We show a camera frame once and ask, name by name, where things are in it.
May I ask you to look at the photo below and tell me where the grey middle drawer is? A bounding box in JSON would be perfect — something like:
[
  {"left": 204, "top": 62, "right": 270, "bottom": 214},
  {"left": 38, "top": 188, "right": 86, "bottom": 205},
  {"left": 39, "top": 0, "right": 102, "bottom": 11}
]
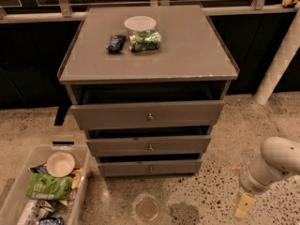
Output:
[{"left": 87, "top": 135, "right": 211, "bottom": 157}]

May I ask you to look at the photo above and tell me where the white diagonal pillar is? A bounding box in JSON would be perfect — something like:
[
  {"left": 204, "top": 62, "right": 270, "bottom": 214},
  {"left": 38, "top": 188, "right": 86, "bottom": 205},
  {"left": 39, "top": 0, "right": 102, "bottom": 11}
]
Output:
[{"left": 254, "top": 10, "right": 300, "bottom": 105}]

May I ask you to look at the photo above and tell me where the green snack bag on cabinet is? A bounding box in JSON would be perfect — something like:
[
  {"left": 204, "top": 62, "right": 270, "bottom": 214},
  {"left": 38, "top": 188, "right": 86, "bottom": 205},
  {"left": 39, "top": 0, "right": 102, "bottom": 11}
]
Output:
[{"left": 129, "top": 30, "right": 161, "bottom": 52}]

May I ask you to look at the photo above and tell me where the round floor drain cover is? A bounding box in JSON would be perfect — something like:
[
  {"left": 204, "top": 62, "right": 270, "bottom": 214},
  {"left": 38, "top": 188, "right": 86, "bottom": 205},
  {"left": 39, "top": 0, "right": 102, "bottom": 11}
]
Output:
[{"left": 133, "top": 194, "right": 160, "bottom": 222}]

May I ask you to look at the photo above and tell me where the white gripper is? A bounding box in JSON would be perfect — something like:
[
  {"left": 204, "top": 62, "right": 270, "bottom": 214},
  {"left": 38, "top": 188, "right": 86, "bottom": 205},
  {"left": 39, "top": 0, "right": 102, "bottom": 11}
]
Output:
[{"left": 231, "top": 167, "right": 269, "bottom": 219}]

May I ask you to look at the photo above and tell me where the white packet in bin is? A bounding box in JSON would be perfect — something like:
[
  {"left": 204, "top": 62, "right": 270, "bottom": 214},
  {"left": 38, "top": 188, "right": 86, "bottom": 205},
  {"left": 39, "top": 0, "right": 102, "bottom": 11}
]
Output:
[{"left": 17, "top": 200, "right": 55, "bottom": 225}]

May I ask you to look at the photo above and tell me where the cream bowl in bin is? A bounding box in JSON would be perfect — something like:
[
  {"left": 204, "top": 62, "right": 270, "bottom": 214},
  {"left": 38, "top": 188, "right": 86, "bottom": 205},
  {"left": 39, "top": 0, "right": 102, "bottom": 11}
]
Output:
[{"left": 46, "top": 152, "right": 75, "bottom": 177}]

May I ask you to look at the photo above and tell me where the green chip bag in bin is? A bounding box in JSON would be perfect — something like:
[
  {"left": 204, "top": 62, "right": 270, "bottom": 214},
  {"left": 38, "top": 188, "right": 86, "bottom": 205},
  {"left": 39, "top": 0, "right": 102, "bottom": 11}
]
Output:
[{"left": 26, "top": 173, "right": 73, "bottom": 200}]

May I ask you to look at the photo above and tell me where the grey drawer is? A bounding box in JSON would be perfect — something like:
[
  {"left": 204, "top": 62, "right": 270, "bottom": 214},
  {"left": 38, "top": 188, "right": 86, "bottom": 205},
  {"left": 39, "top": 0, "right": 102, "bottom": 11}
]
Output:
[
  {"left": 98, "top": 159, "right": 202, "bottom": 177},
  {"left": 71, "top": 100, "right": 224, "bottom": 130},
  {"left": 87, "top": 135, "right": 211, "bottom": 157}
]

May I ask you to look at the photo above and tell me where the clear plastic storage bin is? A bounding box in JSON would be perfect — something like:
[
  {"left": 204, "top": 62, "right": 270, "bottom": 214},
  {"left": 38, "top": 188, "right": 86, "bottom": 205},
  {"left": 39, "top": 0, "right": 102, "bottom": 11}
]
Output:
[{"left": 0, "top": 145, "right": 90, "bottom": 225}]

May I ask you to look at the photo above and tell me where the grey bottom drawer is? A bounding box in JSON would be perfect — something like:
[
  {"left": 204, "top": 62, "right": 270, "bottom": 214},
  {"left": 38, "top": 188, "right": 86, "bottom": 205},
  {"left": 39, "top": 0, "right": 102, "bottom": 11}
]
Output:
[{"left": 98, "top": 159, "right": 202, "bottom": 177}]

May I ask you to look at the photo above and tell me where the metal railing frame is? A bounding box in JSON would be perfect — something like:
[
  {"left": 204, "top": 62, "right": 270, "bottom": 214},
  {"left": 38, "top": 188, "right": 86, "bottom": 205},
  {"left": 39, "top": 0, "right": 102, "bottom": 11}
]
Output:
[{"left": 0, "top": 0, "right": 300, "bottom": 24}]

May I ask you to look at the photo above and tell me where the grey drawer cabinet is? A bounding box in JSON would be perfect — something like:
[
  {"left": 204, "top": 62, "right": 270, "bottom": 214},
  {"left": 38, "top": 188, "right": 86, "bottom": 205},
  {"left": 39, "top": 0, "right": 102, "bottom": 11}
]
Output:
[{"left": 58, "top": 6, "right": 238, "bottom": 165}]

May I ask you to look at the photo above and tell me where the yellow object on ledge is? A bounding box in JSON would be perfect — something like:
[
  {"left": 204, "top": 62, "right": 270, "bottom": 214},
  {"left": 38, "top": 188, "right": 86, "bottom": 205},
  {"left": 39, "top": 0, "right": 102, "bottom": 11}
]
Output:
[{"left": 281, "top": 0, "right": 299, "bottom": 8}]

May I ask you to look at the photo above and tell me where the white plastic bowl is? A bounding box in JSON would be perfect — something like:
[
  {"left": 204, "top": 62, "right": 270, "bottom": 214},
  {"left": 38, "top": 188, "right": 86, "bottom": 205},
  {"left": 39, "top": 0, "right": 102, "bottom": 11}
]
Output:
[{"left": 124, "top": 16, "right": 157, "bottom": 35}]

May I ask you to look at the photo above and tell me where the blue packet in bin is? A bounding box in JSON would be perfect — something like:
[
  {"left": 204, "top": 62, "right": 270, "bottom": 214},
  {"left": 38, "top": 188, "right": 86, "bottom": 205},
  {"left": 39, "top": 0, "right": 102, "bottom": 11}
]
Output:
[{"left": 38, "top": 217, "right": 64, "bottom": 225}]

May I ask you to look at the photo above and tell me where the dark blue snack packet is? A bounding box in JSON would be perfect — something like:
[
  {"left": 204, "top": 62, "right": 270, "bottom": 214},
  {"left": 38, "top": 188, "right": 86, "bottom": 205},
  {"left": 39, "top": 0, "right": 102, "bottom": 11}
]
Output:
[{"left": 106, "top": 35, "right": 127, "bottom": 53}]

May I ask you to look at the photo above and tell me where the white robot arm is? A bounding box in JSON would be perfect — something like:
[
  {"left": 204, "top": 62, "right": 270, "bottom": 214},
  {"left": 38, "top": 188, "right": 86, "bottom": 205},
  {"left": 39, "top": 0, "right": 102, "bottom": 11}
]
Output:
[{"left": 232, "top": 137, "right": 300, "bottom": 220}]

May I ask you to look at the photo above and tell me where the grey top drawer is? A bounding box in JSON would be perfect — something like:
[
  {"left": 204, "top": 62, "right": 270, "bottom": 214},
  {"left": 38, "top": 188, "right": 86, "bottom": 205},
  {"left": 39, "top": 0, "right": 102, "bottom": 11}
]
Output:
[{"left": 71, "top": 100, "right": 224, "bottom": 130}]

